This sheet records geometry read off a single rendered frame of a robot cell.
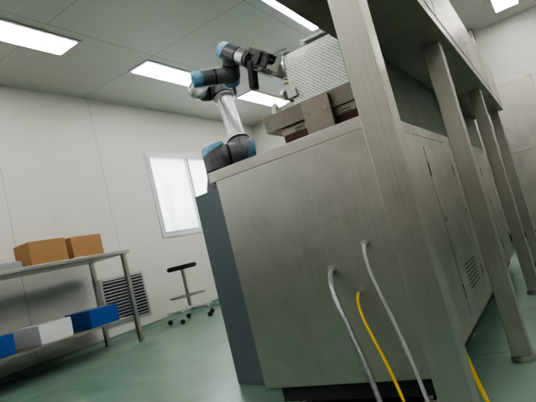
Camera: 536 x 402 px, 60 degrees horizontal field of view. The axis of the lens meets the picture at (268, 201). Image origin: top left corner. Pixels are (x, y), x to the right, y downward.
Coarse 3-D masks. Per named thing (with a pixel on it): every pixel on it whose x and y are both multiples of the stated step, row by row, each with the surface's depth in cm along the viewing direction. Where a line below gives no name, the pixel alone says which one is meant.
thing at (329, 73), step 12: (324, 60) 175; (336, 60) 172; (300, 72) 180; (312, 72) 178; (324, 72) 175; (336, 72) 172; (300, 84) 180; (312, 84) 178; (324, 84) 175; (336, 84) 173; (300, 96) 181; (312, 96) 178
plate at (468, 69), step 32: (288, 0) 112; (320, 0) 116; (384, 0) 124; (416, 0) 129; (384, 32) 146; (416, 32) 152; (448, 32) 171; (416, 64) 186; (448, 64) 196; (480, 64) 264
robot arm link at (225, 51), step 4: (220, 44) 202; (224, 44) 201; (228, 44) 201; (232, 44) 201; (220, 48) 201; (224, 48) 200; (228, 48) 200; (232, 48) 199; (236, 48) 198; (216, 52) 203; (220, 52) 201; (224, 52) 200; (228, 52) 199; (232, 52) 198; (220, 56) 203; (224, 56) 201; (228, 56) 200; (232, 56) 198; (224, 60) 203; (228, 60) 202; (232, 60) 200; (224, 64) 204; (228, 64) 203; (232, 64) 203
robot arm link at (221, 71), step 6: (222, 66) 208; (228, 66) 204; (234, 66) 204; (216, 72) 205; (222, 72) 206; (228, 72) 206; (234, 72) 206; (222, 78) 206; (228, 78) 207; (234, 78) 208; (228, 84) 210; (234, 84) 210
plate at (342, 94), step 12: (348, 84) 150; (336, 96) 152; (348, 96) 150; (288, 108) 161; (300, 108) 159; (264, 120) 167; (276, 120) 164; (288, 120) 162; (300, 120) 159; (276, 132) 168
